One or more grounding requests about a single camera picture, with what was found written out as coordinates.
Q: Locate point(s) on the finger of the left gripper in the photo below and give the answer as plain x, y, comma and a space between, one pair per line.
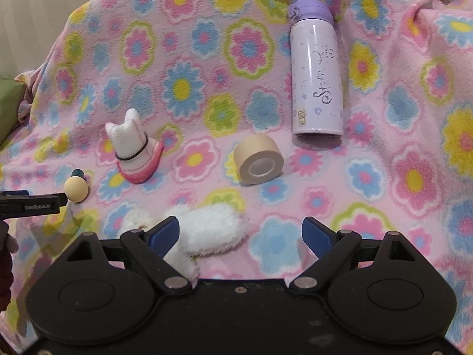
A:
15, 193
33, 204

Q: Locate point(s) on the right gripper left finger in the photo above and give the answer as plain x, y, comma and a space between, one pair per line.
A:
146, 252

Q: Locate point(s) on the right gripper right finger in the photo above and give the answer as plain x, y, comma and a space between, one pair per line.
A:
333, 251

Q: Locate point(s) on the white plush sheep keychain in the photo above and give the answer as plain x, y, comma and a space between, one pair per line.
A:
204, 231

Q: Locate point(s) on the beige wooden ball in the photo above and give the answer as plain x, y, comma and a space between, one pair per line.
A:
76, 189

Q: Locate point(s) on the green cushion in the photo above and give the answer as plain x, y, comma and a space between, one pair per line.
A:
11, 95

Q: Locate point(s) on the beige tape roll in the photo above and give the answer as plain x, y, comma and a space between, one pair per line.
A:
258, 159

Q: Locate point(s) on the purple water bottle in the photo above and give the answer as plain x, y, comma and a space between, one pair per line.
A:
317, 104

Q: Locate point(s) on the pink floral fleece blanket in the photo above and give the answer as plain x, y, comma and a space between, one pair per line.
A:
204, 75

